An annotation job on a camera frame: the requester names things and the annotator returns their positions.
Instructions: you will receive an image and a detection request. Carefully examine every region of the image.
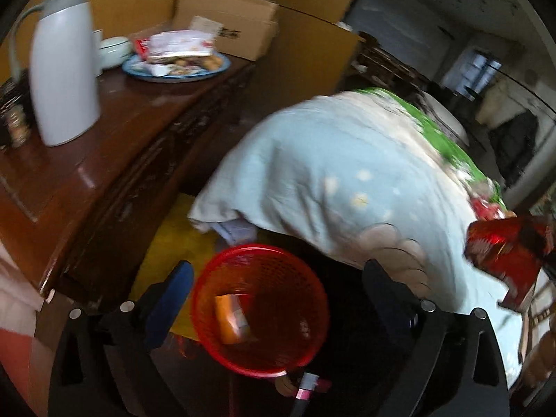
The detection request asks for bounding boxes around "orange and yellow medicine box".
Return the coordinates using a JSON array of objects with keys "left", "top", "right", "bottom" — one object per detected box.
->
[{"left": 214, "top": 293, "right": 255, "bottom": 345}]

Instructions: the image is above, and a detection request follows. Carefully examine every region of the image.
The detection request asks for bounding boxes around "dark red foil snack bag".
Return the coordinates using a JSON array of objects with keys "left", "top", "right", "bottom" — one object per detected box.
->
[{"left": 465, "top": 215, "right": 555, "bottom": 312}]

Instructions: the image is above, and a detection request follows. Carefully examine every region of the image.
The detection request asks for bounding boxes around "red plastic waste basket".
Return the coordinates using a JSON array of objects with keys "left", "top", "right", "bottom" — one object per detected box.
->
[{"left": 190, "top": 244, "right": 329, "bottom": 378}]

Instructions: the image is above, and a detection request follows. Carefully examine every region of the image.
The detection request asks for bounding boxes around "dark wooden sideboard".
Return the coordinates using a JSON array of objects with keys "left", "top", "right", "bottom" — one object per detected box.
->
[{"left": 1, "top": 58, "right": 254, "bottom": 308}]

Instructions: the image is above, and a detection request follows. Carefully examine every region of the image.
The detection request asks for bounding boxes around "white and green cartoon duvet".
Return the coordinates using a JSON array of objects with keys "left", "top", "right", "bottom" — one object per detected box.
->
[{"left": 188, "top": 89, "right": 522, "bottom": 382}]

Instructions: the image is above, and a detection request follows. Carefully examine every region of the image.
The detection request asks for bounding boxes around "white pillow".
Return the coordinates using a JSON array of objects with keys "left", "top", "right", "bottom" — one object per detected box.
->
[{"left": 422, "top": 92, "right": 469, "bottom": 147}]

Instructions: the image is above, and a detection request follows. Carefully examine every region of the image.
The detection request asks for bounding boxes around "black hanging jacket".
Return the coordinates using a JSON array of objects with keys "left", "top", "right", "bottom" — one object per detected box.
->
[{"left": 488, "top": 110, "right": 539, "bottom": 188}]

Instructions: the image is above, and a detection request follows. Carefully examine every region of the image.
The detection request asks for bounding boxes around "white hanging garment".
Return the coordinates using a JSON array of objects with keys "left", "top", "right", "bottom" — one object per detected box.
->
[{"left": 476, "top": 80, "right": 514, "bottom": 129}]

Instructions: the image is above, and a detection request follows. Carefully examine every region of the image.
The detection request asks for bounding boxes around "small glass jar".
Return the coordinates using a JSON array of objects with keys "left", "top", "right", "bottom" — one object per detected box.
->
[{"left": 6, "top": 105, "right": 30, "bottom": 148}]

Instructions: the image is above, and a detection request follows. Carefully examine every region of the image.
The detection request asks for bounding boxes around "white thermos jug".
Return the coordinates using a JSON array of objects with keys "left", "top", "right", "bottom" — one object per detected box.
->
[{"left": 8, "top": 0, "right": 101, "bottom": 147}]

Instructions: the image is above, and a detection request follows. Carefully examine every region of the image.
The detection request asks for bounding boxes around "blue plate of snacks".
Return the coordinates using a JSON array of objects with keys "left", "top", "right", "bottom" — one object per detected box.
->
[{"left": 122, "top": 29, "right": 231, "bottom": 83}]

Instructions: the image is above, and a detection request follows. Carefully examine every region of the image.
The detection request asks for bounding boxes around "white lidded ceramic cup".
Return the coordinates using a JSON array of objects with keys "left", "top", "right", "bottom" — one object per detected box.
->
[{"left": 99, "top": 37, "right": 133, "bottom": 70}]

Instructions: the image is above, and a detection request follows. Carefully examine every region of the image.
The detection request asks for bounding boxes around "tall wooden glass cabinet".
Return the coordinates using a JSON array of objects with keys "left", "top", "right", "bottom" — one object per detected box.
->
[{"left": 249, "top": 0, "right": 359, "bottom": 114}]

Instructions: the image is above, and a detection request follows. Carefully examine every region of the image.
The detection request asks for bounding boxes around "brown cardboard box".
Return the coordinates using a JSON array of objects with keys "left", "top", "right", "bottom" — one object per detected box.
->
[{"left": 172, "top": 0, "right": 279, "bottom": 61}]

